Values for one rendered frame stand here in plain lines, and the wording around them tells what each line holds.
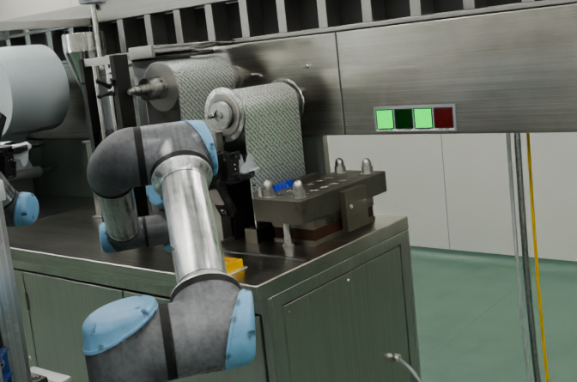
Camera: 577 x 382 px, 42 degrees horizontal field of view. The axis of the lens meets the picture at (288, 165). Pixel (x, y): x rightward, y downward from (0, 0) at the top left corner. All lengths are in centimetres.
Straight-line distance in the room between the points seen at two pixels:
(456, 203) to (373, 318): 272
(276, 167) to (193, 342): 102
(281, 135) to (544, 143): 255
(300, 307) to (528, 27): 86
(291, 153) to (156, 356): 111
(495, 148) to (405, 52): 255
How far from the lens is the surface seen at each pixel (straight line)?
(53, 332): 244
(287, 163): 213
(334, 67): 219
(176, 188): 136
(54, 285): 236
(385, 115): 210
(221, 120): 202
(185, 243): 128
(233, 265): 180
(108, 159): 144
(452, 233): 481
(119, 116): 215
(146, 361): 116
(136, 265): 199
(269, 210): 194
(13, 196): 174
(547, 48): 190
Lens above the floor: 141
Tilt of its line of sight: 9 degrees down
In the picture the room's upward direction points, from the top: 6 degrees counter-clockwise
